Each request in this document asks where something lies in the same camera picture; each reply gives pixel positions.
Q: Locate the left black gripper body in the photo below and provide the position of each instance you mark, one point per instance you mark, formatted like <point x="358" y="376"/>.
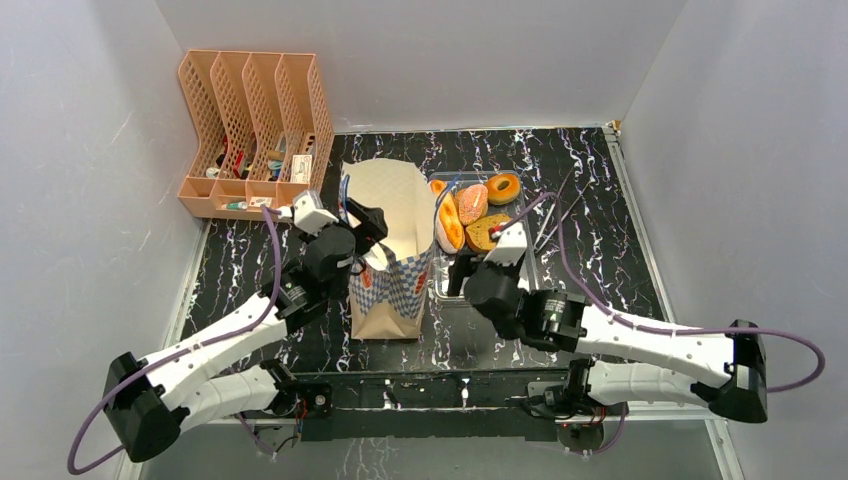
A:
<point x="367" y="233"/>

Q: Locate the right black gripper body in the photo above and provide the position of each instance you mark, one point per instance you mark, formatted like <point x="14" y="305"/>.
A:
<point x="465" y="266"/>

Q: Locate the blue checkered paper bag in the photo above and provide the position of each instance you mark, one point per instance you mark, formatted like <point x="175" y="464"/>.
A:
<point x="387" y="300"/>

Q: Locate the fake crusted bread slice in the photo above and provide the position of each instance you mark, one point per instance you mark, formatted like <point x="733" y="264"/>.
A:
<point x="478" y="237"/>

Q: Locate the fake long baguette roll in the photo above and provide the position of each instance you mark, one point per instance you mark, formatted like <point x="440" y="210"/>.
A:
<point x="450" y="233"/>

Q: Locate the orange fake donut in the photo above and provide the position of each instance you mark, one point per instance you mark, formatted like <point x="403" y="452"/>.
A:
<point x="503" y="188"/>

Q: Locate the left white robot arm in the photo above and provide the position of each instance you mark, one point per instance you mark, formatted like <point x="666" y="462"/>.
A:
<point x="151" y="401"/>

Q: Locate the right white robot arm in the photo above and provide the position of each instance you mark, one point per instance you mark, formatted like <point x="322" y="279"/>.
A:
<point x="620" y="358"/>

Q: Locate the small white card box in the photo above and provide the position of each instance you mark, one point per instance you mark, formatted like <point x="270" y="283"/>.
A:
<point x="258" y="202"/>

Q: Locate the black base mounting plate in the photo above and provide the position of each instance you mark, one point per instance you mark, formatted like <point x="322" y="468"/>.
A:
<point x="440" y="404"/>

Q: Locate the white stapler box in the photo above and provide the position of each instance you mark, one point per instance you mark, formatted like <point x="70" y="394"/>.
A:
<point x="301" y="169"/>

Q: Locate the green white glue tube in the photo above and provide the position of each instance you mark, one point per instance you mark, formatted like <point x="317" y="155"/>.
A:
<point x="237" y="206"/>

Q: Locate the red small box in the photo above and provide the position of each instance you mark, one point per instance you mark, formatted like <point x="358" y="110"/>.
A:
<point x="239" y="164"/>

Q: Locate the peach plastic file organizer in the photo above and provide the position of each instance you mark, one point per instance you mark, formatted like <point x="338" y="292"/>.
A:
<point x="270" y="105"/>

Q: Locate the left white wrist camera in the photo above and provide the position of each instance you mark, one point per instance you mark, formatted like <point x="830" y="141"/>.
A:
<point x="309" y="214"/>

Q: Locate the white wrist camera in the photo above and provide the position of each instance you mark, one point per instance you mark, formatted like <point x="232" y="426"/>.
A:
<point x="309" y="214"/>
<point x="510" y="247"/>

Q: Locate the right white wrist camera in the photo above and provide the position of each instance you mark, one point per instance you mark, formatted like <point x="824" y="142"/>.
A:
<point x="510" y="247"/>

